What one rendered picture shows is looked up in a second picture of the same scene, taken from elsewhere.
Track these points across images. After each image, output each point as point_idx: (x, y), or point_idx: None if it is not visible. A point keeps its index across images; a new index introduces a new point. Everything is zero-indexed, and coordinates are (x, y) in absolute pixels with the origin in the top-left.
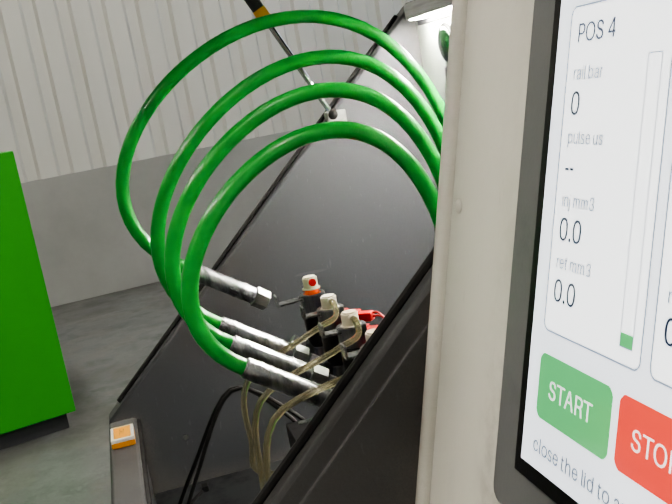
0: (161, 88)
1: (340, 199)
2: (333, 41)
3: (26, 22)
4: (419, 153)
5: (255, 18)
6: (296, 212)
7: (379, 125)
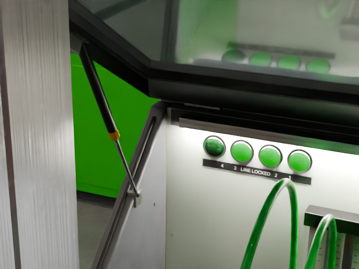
0: (252, 258)
1: (134, 249)
2: None
3: None
4: (161, 205)
5: (272, 195)
6: (118, 267)
7: (150, 193)
